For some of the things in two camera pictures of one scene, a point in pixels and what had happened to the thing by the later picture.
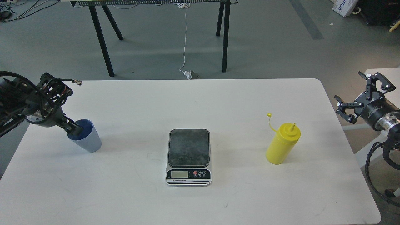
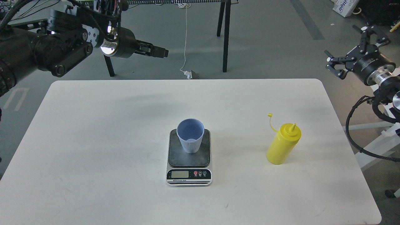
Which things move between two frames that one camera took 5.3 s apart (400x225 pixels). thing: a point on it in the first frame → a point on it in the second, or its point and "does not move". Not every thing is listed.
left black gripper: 52,93 → 125,44
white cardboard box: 344,7 does not move
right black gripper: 375,105 → 370,66
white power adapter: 188,74 does not move
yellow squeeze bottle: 281,147 does not move
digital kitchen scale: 189,157 does not move
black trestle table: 93,4 does not move
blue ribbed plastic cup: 89,139 → 191,130
